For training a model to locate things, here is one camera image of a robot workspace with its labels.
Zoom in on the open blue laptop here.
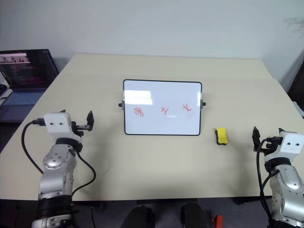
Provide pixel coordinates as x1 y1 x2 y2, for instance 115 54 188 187
0 48 60 123

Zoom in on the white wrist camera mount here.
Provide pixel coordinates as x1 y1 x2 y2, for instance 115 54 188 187
43 112 83 143
263 131 304 162

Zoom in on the small black-framed whiteboard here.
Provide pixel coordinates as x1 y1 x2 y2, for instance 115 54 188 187
118 79 207 137

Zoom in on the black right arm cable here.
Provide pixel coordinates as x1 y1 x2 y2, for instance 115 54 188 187
256 139 276 222

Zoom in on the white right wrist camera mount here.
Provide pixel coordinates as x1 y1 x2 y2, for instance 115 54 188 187
263 131 304 162

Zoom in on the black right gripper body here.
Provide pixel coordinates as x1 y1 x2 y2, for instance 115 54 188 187
260 135 284 149

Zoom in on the yellow and black eraser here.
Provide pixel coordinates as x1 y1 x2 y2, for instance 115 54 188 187
214 127 229 146

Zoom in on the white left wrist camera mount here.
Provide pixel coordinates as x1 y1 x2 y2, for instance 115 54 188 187
43 112 83 143

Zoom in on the small red object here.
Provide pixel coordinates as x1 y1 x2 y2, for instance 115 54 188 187
211 214 223 228

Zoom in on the dark rounded shape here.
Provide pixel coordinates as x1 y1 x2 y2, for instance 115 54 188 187
180 201 212 228
120 205 155 228

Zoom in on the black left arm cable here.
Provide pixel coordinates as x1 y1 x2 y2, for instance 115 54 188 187
21 118 97 195

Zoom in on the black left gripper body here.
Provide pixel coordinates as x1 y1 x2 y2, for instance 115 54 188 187
70 121 92 138

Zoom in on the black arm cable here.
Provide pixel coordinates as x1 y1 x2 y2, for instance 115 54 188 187
21 118 97 195
256 139 276 222

